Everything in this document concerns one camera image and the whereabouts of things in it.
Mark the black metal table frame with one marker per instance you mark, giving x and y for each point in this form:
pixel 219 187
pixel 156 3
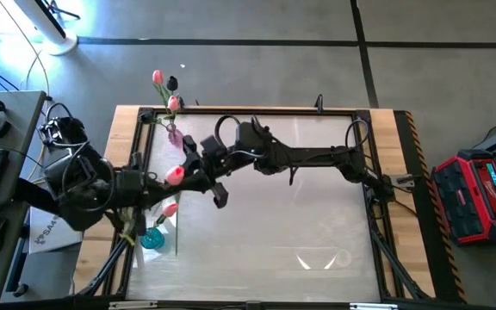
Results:
pixel 299 111

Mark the purple glass vase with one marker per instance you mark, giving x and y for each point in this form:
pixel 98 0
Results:
pixel 175 137

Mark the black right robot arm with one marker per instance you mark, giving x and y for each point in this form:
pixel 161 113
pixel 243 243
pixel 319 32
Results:
pixel 312 156

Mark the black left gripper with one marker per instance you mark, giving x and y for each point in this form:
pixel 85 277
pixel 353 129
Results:
pixel 129 187

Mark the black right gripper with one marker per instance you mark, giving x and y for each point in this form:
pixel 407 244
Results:
pixel 218 165

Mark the teal glass vase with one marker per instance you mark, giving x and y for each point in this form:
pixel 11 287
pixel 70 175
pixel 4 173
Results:
pixel 152 239

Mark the grey desk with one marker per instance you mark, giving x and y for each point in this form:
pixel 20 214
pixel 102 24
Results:
pixel 20 129

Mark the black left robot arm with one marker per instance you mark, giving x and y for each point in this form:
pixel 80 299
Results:
pixel 80 198

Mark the white cardboard box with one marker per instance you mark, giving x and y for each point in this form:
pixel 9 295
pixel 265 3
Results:
pixel 50 234

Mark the red and black tool case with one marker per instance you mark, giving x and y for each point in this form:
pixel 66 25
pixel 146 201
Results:
pixel 489 202

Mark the small black clamp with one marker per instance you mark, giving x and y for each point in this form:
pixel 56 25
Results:
pixel 319 103
pixel 181 104

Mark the pink artificial tulip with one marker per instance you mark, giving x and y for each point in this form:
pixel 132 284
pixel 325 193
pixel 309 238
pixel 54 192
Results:
pixel 170 209
pixel 175 175
pixel 173 103
pixel 157 76

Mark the black hazard-striped floor strip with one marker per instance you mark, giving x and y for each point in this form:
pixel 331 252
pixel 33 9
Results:
pixel 429 258

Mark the silver metal bracket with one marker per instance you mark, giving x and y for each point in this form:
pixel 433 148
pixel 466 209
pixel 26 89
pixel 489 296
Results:
pixel 132 305
pixel 373 306

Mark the white pedestal stand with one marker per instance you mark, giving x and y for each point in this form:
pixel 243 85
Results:
pixel 58 43

